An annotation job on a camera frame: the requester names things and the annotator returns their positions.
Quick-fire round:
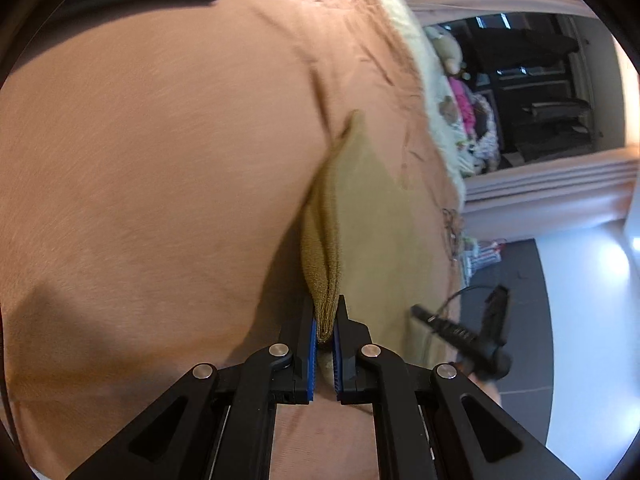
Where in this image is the pile of patterned clothes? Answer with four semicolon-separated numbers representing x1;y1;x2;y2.
460;95;501;171

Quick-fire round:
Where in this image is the orange blanket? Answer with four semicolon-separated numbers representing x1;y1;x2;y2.
0;0;503;480

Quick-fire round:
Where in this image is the olive printed t-shirt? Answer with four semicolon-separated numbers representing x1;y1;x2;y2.
300;109;453;396

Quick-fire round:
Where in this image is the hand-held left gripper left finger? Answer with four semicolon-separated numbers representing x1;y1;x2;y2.
65;294;317;480

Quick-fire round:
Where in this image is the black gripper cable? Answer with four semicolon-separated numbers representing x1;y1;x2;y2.
430;285;496;317

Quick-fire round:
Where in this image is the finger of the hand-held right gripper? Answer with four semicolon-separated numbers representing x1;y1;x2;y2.
482;284;512;348
410;304;488;361

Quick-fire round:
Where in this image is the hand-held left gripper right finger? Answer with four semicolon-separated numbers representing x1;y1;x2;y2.
332;295;581;480

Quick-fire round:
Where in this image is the white drawer cabinet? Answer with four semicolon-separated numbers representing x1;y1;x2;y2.
462;237;505;286

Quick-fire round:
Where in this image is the beige plush toy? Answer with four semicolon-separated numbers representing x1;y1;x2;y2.
425;25;463;73

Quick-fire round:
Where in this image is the dark shelf unit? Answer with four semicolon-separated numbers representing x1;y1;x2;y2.
462;12;601;166

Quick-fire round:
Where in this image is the pink cloth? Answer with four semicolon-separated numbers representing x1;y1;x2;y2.
450;77;478;131

